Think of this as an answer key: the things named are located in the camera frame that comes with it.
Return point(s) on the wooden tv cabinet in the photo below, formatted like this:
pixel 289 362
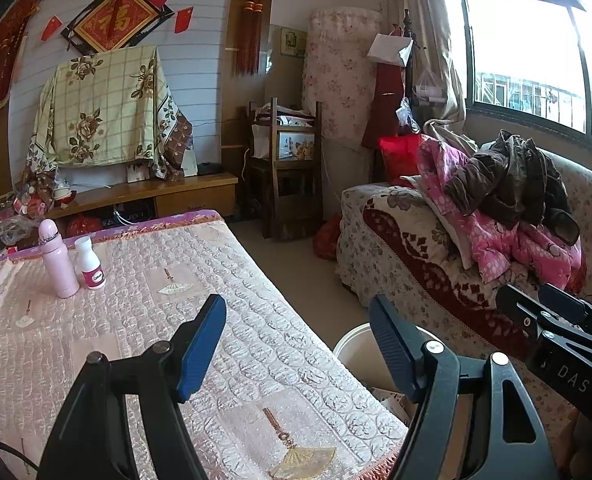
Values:
pixel 127 203

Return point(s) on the pink polka dot garment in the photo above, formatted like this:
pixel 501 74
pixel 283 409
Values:
pixel 484 241

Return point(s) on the pink quilted table cover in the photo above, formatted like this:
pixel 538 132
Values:
pixel 275 402

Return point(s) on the white printed plastic bag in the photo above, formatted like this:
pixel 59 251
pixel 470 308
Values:
pixel 396 403

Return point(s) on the floral covered tall appliance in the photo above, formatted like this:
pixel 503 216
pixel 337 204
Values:
pixel 337 72

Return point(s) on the red fu diamond hanging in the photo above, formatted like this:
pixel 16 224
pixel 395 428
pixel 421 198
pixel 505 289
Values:
pixel 107 25

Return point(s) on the red chinese knot ornament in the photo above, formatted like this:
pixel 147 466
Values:
pixel 249 38

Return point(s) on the floral cloth covered television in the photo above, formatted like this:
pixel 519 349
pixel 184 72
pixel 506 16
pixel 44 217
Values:
pixel 106 109

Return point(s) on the beige curtain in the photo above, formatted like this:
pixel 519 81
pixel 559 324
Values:
pixel 437 97

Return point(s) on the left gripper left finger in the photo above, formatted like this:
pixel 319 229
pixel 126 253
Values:
pixel 90 437

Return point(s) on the dark brown jacket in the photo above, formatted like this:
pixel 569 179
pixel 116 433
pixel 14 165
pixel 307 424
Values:
pixel 511 180

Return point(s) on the floral covered sofa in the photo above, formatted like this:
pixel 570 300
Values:
pixel 392 243

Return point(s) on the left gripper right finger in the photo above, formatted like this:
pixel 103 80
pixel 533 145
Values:
pixel 505 438

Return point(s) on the pink water bottle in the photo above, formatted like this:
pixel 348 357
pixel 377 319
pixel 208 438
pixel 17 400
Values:
pixel 56 260

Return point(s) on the red bag on floor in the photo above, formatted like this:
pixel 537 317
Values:
pixel 324 243

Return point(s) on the cream plastic trash bucket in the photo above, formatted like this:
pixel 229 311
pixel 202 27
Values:
pixel 359 352

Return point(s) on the white pink-label pill bottle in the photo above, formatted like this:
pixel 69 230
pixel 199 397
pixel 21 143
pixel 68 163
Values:
pixel 89 264

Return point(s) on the dark framed window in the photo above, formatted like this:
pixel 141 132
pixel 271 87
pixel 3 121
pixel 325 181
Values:
pixel 528 61

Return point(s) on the flower bouquet in plastic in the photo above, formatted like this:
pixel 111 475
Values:
pixel 22 210

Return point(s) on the dark wooden chair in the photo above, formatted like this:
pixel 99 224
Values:
pixel 286 184

